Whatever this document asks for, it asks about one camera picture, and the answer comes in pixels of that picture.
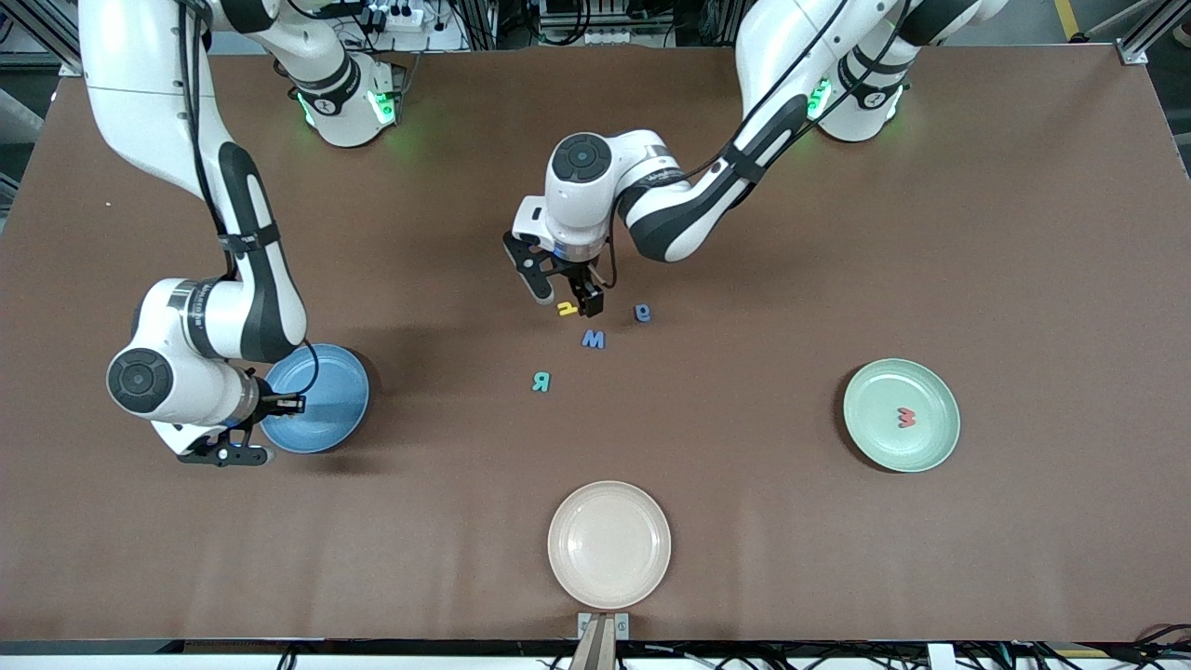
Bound blue plate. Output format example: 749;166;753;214
259;343;371;455

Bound green plate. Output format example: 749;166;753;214
842;358;961;474

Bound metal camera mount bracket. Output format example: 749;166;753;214
569;611;631;670

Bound white power strip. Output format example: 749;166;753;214
358;5;426;31
556;26;645;46

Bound beige plate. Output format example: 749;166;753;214
547;480;673;611

